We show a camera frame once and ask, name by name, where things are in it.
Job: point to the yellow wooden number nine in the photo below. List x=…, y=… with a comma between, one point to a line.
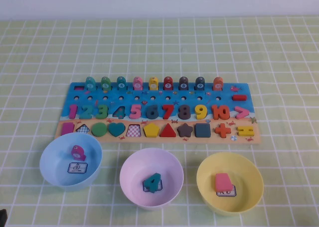
x=204, y=111

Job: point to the blue wooden puzzle board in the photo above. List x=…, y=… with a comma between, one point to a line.
x=160, y=98

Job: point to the yellow fish piece number six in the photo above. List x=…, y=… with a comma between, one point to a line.
x=153, y=84

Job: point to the yellow wooden pentagon piece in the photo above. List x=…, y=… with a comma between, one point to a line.
x=151, y=131

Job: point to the red fish piece number seven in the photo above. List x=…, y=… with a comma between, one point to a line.
x=168, y=83

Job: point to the red wooden triangle piece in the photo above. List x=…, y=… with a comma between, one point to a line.
x=168, y=132

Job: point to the pink fish piece number five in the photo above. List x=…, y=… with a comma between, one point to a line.
x=137, y=84

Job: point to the brown fish piece number eight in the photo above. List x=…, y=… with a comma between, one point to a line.
x=183, y=83

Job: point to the brown wooden star piece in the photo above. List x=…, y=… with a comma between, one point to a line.
x=185, y=130

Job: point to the teal fish piece number four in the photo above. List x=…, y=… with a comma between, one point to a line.
x=121, y=83

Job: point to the dark grey fish piece nine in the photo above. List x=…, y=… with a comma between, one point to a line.
x=200, y=83

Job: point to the teal wooden heart piece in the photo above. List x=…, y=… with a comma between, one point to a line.
x=116, y=129

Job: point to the dark blue wooden square piece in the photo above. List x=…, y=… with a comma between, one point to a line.
x=202, y=130

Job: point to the green fish piece number three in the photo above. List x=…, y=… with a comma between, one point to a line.
x=105, y=84

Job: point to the orange fish piece number ten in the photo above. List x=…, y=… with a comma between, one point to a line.
x=218, y=83

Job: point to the green wooden circle piece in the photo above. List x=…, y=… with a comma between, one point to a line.
x=99, y=129

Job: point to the light pink plastic bowl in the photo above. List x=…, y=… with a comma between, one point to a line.
x=134, y=167

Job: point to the teal fish piece number two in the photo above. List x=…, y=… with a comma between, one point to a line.
x=90, y=84

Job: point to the magenta wooden fish piece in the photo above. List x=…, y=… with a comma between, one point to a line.
x=77, y=152

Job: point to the magenta wooden rectangle piece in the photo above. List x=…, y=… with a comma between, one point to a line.
x=66, y=128

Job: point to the pink wooden trapezoid piece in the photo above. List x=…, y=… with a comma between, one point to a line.
x=223, y=182

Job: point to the yellow plastic bowl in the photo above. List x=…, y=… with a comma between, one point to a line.
x=249, y=182

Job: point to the light blue plastic bowl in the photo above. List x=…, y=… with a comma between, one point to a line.
x=52, y=167

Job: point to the red wooden number seven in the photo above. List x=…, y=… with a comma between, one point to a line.
x=170, y=109

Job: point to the dark blue wooden number six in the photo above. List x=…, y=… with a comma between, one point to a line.
x=149, y=113

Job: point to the pink wooden number five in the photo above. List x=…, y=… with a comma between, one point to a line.
x=135, y=111

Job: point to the brown wooden number eight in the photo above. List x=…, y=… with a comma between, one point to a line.
x=184, y=111

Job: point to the orange wooden number ten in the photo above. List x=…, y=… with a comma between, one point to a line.
x=214, y=112

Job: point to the green wooden number three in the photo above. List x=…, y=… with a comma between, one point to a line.
x=102, y=111

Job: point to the green checked tablecloth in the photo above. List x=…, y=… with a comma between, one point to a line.
x=159, y=50

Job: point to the orange wooden plus sign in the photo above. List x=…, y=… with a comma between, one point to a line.
x=222, y=131

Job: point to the teal wooden number two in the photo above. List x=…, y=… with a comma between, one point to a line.
x=86, y=116

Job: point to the teal wooden number four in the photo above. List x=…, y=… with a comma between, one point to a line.
x=152, y=183

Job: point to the paper label under number four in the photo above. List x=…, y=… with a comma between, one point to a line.
x=160, y=186

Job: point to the red wooden minus sign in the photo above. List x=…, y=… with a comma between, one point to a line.
x=239, y=97

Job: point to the pink wooden greater-than sign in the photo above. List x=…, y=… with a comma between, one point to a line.
x=245, y=112

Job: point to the magenta wooden number one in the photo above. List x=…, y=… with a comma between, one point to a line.
x=72, y=111

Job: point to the yellow wooden equals sign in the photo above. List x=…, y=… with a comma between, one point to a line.
x=245, y=128

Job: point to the paper label with fish character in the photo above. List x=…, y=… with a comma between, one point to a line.
x=78, y=167

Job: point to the paper label under trapezoid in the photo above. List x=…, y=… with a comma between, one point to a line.
x=229, y=193

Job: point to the black object at table edge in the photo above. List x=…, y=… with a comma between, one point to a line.
x=2, y=218

